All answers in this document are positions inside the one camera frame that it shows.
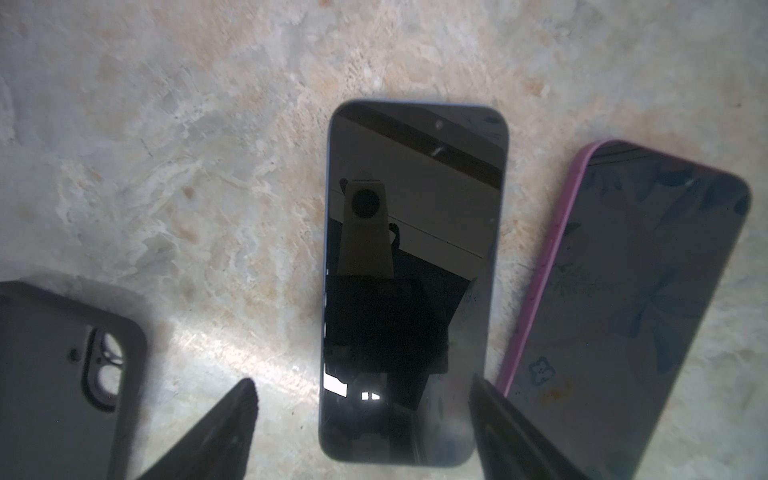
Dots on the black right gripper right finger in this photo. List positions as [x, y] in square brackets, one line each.
[509, 446]

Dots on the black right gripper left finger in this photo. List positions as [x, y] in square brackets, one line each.
[218, 445]

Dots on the blue edged phone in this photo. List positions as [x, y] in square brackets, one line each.
[414, 197]

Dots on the pink edged phone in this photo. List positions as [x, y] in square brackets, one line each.
[638, 242]

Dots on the black phone case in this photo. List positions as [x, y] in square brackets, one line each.
[70, 381]

